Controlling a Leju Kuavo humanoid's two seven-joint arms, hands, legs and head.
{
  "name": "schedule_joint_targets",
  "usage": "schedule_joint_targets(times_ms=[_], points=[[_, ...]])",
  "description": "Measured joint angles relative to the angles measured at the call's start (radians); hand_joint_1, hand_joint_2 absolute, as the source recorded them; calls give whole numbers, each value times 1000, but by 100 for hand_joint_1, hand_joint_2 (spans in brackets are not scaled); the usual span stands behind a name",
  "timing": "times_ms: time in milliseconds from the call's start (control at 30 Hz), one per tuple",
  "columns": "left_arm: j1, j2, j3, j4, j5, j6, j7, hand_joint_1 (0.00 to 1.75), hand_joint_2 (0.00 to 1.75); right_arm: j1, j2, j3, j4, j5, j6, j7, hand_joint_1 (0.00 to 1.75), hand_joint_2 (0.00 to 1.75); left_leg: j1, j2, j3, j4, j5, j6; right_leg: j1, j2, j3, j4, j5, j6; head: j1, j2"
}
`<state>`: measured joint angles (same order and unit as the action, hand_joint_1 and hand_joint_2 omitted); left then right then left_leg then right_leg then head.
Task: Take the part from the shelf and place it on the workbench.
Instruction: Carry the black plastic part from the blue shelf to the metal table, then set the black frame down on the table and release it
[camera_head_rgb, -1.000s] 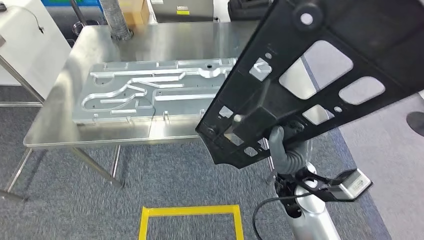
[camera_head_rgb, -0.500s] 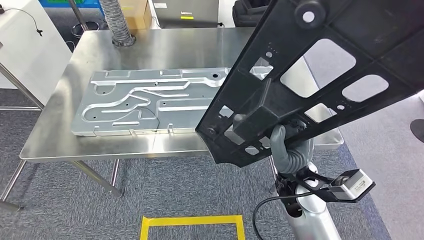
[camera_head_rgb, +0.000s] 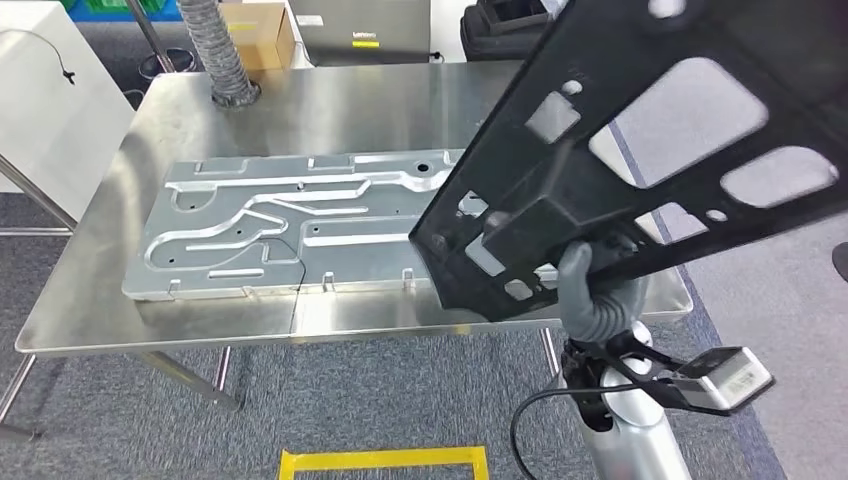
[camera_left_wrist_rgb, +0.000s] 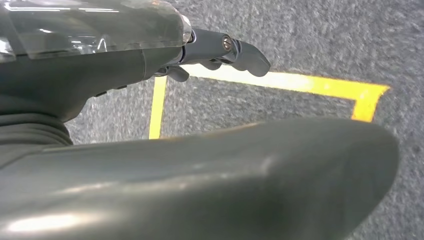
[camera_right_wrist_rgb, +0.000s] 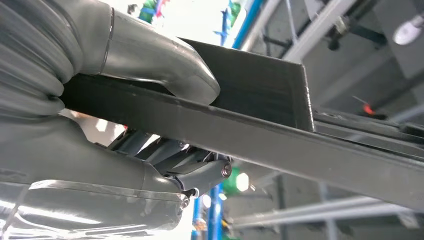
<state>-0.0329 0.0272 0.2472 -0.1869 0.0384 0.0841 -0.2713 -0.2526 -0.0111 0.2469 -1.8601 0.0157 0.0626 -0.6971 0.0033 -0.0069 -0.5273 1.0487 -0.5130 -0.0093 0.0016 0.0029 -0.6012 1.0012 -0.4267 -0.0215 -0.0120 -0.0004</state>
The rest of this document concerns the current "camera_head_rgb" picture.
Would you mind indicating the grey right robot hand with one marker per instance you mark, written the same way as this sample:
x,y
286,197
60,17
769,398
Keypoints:
x,y
574,285

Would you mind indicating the large black plastic part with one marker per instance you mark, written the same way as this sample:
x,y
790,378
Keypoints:
x,y
563,199

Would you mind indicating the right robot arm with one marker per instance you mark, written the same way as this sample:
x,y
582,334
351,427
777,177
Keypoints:
x,y
629,437

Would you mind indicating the stainless steel workbench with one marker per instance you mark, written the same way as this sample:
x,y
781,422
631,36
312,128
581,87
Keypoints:
x,y
99,298

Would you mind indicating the black plastic bin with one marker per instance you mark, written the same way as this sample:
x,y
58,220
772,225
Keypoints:
x,y
490,40

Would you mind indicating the black stanchion with round base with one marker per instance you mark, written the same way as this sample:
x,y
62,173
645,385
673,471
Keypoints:
x,y
841,262

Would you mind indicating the machined metal fixture plate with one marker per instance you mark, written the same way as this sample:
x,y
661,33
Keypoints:
x,y
265,265

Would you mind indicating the grey box with Lenovo print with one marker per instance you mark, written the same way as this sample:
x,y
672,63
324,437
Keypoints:
x,y
358,20

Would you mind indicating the brown cardboard box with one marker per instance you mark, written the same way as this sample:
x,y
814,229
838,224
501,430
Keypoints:
x,y
262,40

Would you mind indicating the black pole with round base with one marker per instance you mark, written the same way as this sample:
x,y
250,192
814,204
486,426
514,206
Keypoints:
x,y
151,36

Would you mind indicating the white cabinet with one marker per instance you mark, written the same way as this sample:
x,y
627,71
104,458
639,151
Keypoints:
x,y
66,132

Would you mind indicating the blue plastic base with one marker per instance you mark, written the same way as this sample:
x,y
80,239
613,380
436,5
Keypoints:
x,y
99,16

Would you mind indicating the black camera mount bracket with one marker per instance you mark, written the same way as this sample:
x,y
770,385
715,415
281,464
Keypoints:
x,y
583,391

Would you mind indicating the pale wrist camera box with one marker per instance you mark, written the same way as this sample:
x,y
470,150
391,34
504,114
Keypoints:
x,y
729,381

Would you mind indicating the steel frame stand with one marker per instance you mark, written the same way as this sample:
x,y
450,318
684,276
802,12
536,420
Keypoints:
x,y
33,232

